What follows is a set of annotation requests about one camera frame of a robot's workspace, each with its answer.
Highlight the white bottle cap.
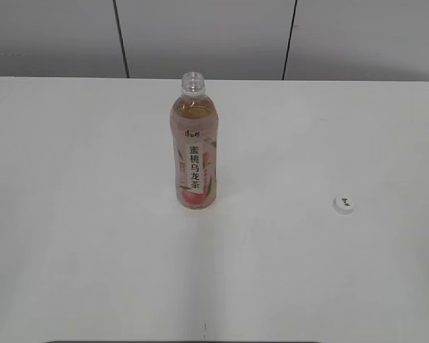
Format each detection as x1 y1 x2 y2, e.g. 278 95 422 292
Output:
332 194 356 215

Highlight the peach oolong tea bottle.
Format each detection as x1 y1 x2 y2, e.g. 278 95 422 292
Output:
169 71 219 209

